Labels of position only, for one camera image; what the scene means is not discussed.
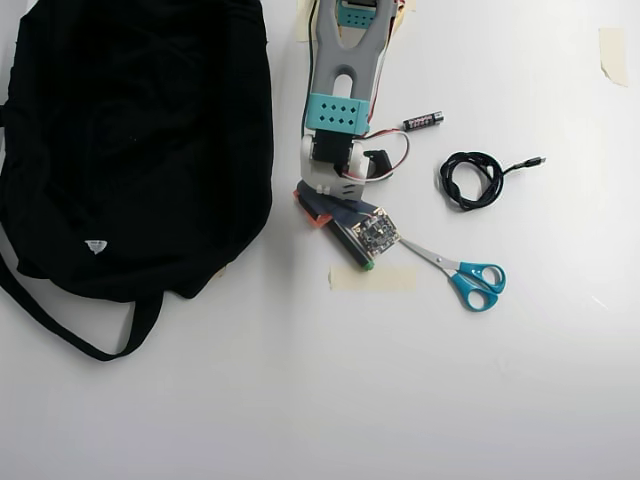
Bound black fabric bag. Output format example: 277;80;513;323
0;0;276;363

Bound dark navy gripper body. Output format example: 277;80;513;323
292;180;380;226

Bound square camera circuit board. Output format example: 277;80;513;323
350;209;403;263

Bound black battery with red print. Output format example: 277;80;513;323
402;111;446;133

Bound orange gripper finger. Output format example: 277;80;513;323
294;195;334;232

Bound black braided usb cable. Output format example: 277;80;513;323
437;150;548;213

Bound blue handled scissors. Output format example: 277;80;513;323
399;237;508;313

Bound yellow robot base part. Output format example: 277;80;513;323
387;2;409;37

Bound green capped black marker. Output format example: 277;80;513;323
326;221;377;274

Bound white red black servo wire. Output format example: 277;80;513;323
344;130;412;183

